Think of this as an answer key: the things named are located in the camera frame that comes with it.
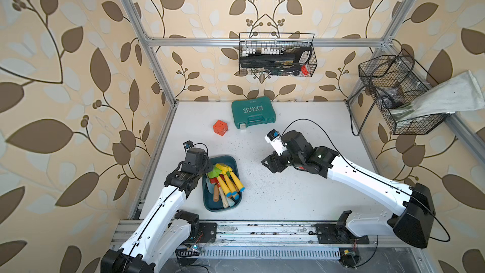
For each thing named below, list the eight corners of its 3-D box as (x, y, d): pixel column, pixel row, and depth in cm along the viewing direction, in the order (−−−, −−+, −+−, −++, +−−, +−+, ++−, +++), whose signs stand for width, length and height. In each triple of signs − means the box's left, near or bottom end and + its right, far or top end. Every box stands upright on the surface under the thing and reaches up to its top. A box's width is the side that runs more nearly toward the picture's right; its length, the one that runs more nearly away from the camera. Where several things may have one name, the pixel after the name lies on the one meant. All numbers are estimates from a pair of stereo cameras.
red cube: (213, 132, 108) (212, 126, 103) (219, 125, 111) (218, 119, 107) (222, 137, 106) (221, 131, 101) (228, 129, 109) (227, 123, 105)
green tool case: (236, 130, 109) (235, 124, 105) (230, 106, 121) (230, 101, 117) (277, 122, 112) (278, 117, 109) (268, 100, 125) (269, 94, 121)
